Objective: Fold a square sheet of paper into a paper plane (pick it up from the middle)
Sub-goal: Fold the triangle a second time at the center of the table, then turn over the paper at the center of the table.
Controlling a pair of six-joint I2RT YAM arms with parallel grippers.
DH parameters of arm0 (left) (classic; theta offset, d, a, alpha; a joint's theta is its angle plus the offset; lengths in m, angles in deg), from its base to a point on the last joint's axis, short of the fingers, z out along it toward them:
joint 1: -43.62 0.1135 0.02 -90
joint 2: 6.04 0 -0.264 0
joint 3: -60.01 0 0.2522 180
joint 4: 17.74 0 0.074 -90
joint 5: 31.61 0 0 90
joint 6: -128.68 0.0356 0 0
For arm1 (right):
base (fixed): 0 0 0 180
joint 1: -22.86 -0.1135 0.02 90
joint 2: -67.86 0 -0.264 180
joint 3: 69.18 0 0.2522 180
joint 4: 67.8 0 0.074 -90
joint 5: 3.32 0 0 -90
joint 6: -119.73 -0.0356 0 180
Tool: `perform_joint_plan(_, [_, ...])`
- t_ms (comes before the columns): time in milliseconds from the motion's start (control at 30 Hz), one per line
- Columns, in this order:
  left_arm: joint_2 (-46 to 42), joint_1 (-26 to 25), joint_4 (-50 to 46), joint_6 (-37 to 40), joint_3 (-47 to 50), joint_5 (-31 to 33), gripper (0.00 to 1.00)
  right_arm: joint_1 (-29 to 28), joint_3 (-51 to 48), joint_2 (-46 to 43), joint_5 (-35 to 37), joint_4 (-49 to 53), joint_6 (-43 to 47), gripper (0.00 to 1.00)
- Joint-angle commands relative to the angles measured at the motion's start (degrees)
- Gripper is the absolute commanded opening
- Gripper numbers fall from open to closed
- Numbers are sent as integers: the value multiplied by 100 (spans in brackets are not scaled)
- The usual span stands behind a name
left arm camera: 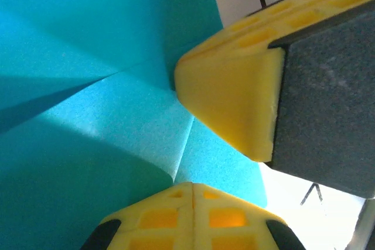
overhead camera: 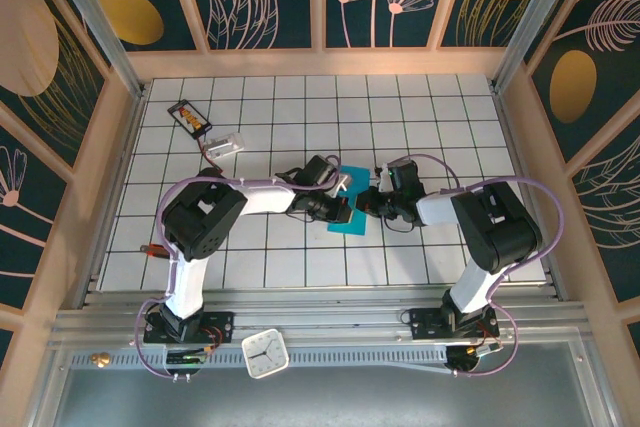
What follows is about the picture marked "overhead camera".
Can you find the blue cloth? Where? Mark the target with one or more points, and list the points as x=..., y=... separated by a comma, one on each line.
x=350, y=229

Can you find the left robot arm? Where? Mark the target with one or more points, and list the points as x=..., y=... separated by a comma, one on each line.
x=187, y=287

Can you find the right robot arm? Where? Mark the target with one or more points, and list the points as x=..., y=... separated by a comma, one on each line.
x=470, y=287

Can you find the white square clock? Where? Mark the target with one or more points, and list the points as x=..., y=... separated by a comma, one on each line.
x=265, y=353

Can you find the clear plastic box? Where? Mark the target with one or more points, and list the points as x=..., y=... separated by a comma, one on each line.
x=225, y=145

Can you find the black battery with orange label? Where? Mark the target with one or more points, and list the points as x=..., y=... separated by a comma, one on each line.
x=190, y=118

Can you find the grey metal panel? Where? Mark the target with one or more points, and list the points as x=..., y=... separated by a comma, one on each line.
x=350, y=397

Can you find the brass knob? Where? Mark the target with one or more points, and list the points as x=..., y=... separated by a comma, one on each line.
x=101, y=359

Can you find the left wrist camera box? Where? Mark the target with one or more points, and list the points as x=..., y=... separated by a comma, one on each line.
x=342, y=181

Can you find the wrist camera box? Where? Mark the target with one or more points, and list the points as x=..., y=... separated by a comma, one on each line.
x=342, y=181
x=382, y=170

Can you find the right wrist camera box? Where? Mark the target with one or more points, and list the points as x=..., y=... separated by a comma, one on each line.
x=382, y=170

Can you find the aluminium mounting rail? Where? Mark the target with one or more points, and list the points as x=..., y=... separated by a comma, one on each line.
x=325, y=312

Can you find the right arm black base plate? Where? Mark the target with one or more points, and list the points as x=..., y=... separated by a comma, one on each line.
x=425, y=324

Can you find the aluminium side rail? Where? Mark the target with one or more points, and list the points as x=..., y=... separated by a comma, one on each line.
x=519, y=147
x=117, y=187

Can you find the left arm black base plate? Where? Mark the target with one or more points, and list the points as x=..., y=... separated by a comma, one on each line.
x=220, y=327

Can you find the aluminium corner post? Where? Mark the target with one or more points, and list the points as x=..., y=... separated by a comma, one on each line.
x=532, y=22
x=102, y=32

